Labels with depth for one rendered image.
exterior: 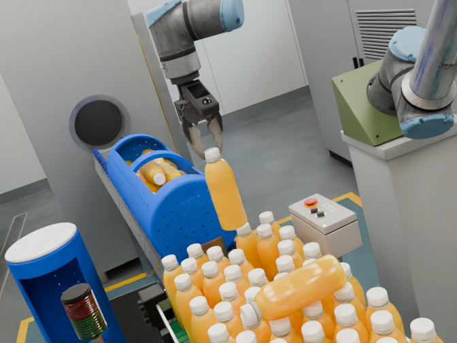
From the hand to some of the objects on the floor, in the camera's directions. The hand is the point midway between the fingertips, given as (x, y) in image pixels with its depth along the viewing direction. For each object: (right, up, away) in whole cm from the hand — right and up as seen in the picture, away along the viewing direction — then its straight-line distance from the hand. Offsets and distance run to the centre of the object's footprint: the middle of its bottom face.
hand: (211, 152), depth 133 cm
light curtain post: (+4, -75, +204) cm, 218 cm away
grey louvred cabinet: (+142, -12, +259) cm, 296 cm away
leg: (-51, -78, +243) cm, 261 cm away
